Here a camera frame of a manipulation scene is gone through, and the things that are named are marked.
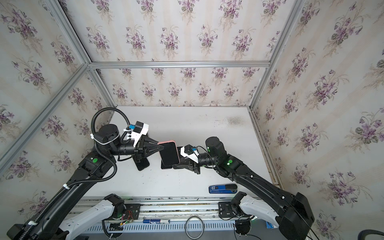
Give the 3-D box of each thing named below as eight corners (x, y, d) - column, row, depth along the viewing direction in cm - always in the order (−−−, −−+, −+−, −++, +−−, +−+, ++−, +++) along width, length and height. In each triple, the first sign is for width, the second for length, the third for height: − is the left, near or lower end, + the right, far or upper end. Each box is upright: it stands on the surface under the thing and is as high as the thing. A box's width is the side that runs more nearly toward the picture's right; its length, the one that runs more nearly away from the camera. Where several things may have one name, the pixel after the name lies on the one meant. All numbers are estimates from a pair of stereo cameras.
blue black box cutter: (208, 193, 81) (209, 190, 77) (208, 187, 83) (209, 184, 79) (235, 193, 81) (238, 190, 77) (234, 187, 83) (236, 184, 79)
